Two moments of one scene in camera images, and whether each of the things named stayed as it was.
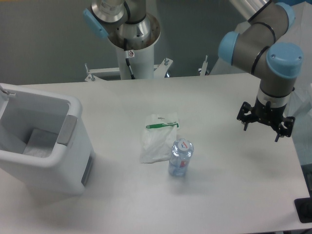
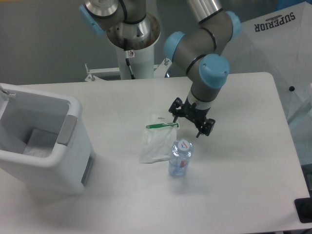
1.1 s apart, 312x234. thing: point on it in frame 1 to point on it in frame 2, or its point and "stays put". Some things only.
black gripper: [266, 113] to [196, 115]
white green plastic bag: [158, 134] stays put
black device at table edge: [303, 208] stays put
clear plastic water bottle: [182, 149] stays put
